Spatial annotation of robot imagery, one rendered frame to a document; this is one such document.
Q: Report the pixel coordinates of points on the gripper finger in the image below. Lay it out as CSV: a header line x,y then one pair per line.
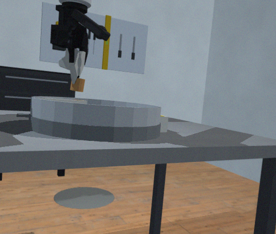
x,y
70,61
82,60

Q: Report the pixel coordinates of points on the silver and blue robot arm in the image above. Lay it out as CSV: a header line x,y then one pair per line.
x,y
99,31

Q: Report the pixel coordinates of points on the bronze bushing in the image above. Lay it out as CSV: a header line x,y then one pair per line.
x,y
78,86

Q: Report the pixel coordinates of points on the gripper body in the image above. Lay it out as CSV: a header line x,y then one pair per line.
x,y
60,34

